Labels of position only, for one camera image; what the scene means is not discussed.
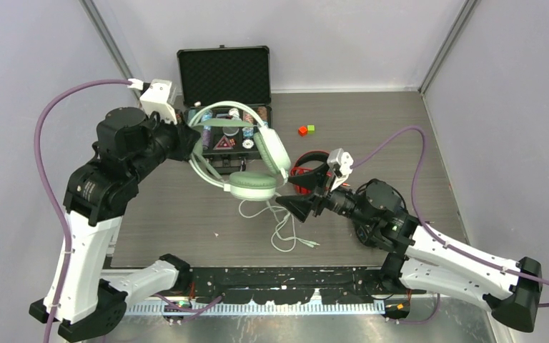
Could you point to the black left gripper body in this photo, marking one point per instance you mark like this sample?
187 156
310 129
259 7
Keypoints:
178 148

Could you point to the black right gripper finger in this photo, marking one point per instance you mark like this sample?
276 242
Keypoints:
300 206
308 178

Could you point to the red headphones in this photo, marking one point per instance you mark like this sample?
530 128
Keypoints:
311 160

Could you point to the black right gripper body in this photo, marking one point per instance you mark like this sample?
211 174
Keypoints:
341 200

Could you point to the black poker chip case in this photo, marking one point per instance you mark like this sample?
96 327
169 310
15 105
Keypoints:
225 74

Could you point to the red triangular dealer button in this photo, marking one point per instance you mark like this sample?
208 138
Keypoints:
224 143

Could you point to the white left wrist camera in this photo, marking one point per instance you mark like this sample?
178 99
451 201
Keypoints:
157 96

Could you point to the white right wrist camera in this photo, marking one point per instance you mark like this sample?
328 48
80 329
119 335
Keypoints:
340 163

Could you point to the purple poker chip stack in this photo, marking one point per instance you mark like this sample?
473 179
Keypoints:
206 137

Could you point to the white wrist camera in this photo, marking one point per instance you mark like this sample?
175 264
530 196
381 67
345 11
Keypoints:
340 163
157 96

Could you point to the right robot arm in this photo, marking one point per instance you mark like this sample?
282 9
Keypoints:
422 258

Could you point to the mint green headphones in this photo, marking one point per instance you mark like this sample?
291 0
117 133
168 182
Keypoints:
252 175

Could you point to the black blue headphones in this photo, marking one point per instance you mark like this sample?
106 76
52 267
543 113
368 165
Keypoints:
378 204

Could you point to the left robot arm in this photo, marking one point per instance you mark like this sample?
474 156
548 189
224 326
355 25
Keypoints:
130 145

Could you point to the orange poker chip stack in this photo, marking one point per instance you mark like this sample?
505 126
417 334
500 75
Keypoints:
248 132

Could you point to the orange green cube block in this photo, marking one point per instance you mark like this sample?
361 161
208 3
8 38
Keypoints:
306 130

